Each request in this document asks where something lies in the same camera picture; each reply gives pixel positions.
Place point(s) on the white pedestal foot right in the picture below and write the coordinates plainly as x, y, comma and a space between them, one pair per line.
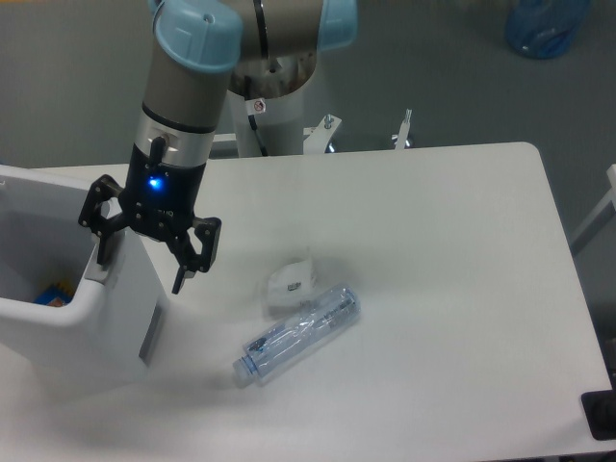
320, 139

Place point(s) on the black clamp at table edge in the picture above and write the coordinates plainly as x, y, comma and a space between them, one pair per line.
599, 409

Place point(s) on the white pedestal foot left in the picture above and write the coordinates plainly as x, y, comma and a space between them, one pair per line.
224, 146

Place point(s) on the clear plastic bottle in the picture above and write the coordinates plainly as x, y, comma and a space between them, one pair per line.
316, 322

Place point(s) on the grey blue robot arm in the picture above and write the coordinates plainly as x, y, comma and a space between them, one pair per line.
197, 46

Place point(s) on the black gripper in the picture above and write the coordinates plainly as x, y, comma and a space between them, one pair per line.
156, 202

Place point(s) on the crumpled white plastic wrapper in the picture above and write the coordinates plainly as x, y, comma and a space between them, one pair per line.
291, 286

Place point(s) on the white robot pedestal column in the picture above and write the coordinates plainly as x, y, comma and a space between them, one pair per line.
266, 99

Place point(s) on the colourful trash inside can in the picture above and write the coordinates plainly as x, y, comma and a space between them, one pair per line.
56, 295

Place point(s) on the white trash can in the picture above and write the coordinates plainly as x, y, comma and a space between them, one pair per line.
108, 328

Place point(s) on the white pedestal foot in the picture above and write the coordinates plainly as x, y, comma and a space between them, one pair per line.
224, 146
320, 139

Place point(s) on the white furniture frame right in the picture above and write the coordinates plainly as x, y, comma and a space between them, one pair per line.
599, 217

